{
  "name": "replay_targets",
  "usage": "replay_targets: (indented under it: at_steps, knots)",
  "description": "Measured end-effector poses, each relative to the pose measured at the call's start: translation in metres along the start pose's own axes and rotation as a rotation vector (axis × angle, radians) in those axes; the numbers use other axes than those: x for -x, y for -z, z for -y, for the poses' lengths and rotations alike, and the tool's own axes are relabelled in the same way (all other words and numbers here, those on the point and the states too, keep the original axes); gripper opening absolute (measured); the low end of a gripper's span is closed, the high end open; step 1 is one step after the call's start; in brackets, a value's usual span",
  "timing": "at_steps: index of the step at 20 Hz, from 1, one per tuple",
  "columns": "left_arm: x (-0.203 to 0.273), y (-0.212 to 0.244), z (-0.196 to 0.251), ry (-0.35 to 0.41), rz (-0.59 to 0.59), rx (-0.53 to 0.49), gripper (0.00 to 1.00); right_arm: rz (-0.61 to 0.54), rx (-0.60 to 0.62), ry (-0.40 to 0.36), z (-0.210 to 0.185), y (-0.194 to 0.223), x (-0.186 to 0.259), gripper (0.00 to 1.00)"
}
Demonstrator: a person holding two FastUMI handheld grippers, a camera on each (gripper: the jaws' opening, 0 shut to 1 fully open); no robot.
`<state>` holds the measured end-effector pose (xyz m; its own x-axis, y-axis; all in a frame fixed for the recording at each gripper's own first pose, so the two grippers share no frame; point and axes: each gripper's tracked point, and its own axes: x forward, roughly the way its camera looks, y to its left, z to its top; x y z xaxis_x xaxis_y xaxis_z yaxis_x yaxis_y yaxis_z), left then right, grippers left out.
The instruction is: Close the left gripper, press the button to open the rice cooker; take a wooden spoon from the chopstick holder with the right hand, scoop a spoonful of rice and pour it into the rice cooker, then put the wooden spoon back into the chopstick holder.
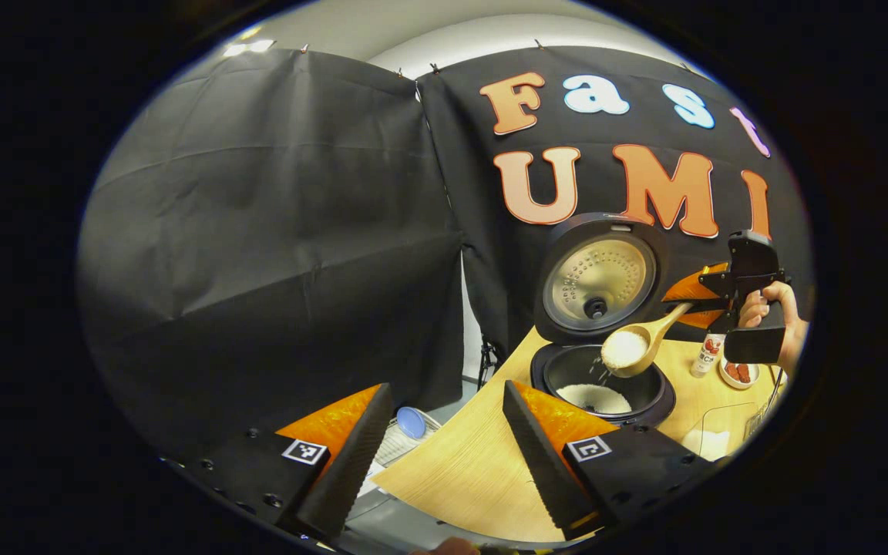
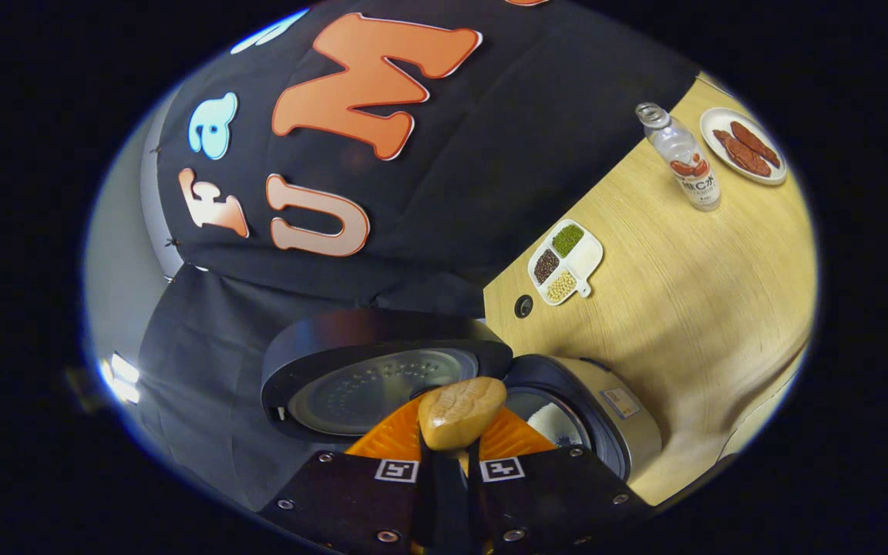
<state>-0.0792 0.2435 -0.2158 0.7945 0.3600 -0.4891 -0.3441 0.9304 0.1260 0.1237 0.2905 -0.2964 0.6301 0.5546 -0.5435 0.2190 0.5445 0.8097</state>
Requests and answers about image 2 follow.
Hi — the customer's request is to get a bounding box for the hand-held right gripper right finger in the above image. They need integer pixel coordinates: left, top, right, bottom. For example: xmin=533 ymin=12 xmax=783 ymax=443
xmin=464 ymin=405 xmax=654 ymax=555

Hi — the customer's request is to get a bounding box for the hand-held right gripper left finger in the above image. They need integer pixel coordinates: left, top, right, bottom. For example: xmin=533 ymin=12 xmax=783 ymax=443
xmin=257 ymin=395 xmax=437 ymax=554

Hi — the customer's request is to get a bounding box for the wooden spoon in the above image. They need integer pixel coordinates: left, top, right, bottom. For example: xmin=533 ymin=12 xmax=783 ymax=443
xmin=419 ymin=377 xmax=508 ymax=463

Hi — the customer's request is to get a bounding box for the silver black rice cooker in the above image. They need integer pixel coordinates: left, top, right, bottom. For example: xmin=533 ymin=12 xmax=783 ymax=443
xmin=261 ymin=310 xmax=662 ymax=483

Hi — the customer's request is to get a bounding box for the white divided bean dish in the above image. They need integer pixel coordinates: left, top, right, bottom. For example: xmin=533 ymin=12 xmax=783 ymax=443
xmin=527 ymin=220 xmax=604 ymax=307

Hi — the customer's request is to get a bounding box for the narrow ceiling light panel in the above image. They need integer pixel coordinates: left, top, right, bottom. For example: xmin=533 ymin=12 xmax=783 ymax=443
xmin=99 ymin=351 xmax=141 ymax=406

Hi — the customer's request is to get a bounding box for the clear plastic drink bottle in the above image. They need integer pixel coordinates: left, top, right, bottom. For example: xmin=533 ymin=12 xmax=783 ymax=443
xmin=636 ymin=103 xmax=722 ymax=212

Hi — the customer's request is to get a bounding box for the red meat slice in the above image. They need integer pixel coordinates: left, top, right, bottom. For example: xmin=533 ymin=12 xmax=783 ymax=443
xmin=714 ymin=129 xmax=772 ymax=178
xmin=729 ymin=121 xmax=782 ymax=169

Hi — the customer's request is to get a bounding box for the white round plate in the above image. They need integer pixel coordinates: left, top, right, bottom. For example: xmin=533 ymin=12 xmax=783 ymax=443
xmin=700 ymin=107 xmax=788 ymax=187

